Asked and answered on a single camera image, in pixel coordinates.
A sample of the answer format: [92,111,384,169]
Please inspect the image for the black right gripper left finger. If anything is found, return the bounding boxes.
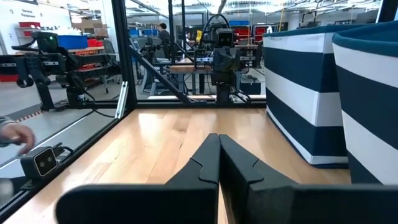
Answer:
[55,133,221,224]

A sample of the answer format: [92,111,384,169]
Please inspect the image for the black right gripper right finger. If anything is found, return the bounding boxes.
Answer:
[219,133,398,224]

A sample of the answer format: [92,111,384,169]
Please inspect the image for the wooden workbench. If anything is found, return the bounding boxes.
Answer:
[170,63,215,94]

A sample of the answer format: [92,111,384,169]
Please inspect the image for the person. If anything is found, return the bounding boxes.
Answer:
[157,22,171,44]

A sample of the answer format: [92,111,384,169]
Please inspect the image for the navy white striped fabric bin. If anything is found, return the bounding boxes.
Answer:
[331,21,398,187]
[262,24,351,169]

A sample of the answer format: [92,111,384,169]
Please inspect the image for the person's hand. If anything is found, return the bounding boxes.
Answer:
[0,123,37,156]

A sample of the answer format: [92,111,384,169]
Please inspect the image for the blue storage bin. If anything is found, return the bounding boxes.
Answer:
[57,34,89,50]

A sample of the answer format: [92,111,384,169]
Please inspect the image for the red storage bin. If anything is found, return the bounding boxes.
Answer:
[18,21,42,29]

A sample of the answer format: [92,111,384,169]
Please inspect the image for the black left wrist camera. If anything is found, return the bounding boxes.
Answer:
[215,27,234,48]

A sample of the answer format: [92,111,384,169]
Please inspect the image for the thin black frame post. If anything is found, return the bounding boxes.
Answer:
[167,0,175,65]

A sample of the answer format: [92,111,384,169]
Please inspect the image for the black diagonal frame brace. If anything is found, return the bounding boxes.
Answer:
[129,46,192,103]

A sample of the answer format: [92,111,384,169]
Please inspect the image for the long black frame rail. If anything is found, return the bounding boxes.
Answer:
[0,107,136,220]

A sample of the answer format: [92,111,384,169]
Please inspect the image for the black camera cable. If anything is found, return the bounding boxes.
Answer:
[52,142,74,156]

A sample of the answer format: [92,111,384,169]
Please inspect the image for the thick black frame post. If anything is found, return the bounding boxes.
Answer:
[111,0,137,110]

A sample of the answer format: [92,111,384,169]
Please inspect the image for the small black camera box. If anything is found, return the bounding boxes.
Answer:
[20,146,59,180]

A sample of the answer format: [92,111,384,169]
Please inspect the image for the silver metal bracket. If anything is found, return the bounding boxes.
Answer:
[114,80,129,120]

